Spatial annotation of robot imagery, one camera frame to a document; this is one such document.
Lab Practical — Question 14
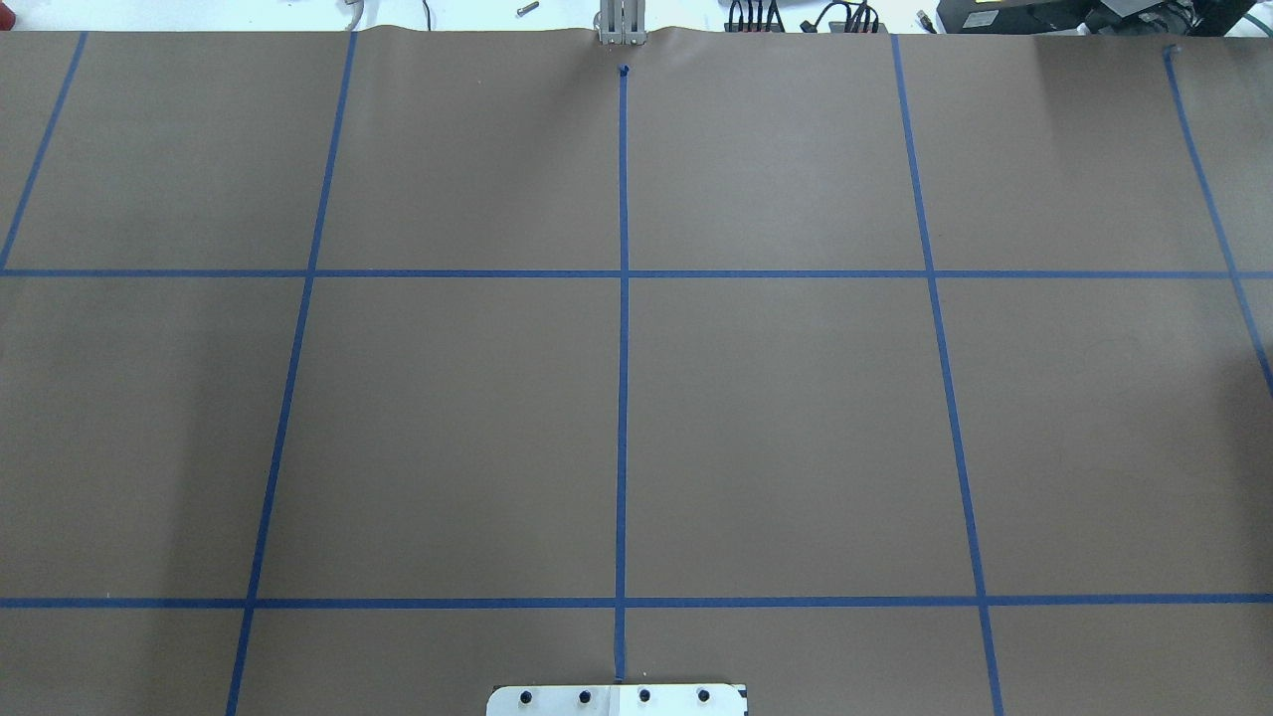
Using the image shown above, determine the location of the brown paper table mat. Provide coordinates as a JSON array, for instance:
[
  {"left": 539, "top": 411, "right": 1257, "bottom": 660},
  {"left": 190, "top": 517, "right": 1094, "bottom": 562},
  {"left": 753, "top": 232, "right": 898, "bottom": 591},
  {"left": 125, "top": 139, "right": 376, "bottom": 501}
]
[{"left": 3, "top": 27, "right": 1270, "bottom": 715}]

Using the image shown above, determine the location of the black monitor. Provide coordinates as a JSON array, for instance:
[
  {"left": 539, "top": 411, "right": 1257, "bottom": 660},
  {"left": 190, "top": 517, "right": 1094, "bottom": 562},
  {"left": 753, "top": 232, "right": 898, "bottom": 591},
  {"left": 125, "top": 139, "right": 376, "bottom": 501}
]
[{"left": 936, "top": 1, "right": 1260, "bottom": 37}]

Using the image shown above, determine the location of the aluminium frame post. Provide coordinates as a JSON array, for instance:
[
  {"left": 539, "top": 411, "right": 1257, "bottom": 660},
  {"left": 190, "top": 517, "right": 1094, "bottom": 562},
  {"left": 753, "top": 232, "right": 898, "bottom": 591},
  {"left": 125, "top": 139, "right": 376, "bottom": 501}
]
[{"left": 594, "top": 0, "right": 648, "bottom": 46}]

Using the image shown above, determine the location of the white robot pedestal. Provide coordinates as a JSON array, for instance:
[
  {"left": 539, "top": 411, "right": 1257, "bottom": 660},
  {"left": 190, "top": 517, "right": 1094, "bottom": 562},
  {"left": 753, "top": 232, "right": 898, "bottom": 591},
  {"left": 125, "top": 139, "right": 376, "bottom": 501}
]
[{"left": 485, "top": 683, "right": 750, "bottom": 715}]

